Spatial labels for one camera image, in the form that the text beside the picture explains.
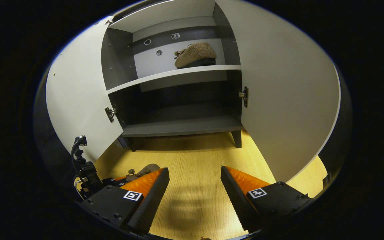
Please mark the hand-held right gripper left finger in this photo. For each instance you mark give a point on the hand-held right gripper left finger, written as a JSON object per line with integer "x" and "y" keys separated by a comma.
{"x": 153, "y": 200}

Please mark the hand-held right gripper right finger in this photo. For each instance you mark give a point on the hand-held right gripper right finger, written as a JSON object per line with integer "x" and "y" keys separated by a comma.
{"x": 237, "y": 200}

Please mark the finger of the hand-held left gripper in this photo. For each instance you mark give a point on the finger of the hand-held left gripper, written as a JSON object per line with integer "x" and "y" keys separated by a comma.
{"x": 108, "y": 181}
{"x": 122, "y": 185}

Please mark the brown fuzzy shoe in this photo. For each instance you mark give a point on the brown fuzzy shoe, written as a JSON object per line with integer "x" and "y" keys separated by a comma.
{"x": 148, "y": 168}
{"x": 195, "y": 53}

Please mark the grey white shoe cabinet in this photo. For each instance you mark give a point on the grey white shoe cabinet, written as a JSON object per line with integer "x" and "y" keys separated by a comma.
{"x": 178, "y": 125}

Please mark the white cabinet door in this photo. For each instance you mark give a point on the white cabinet door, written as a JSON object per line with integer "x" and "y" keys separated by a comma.
{"x": 285, "y": 93}
{"x": 78, "y": 93}

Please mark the metal door hinge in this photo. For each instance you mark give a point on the metal door hinge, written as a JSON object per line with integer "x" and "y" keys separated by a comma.
{"x": 111, "y": 113}
{"x": 108, "y": 22}
{"x": 244, "y": 96}

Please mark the white cabinet shelf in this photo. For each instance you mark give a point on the white cabinet shelf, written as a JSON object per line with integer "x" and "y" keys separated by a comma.
{"x": 178, "y": 76}
{"x": 165, "y": 13}

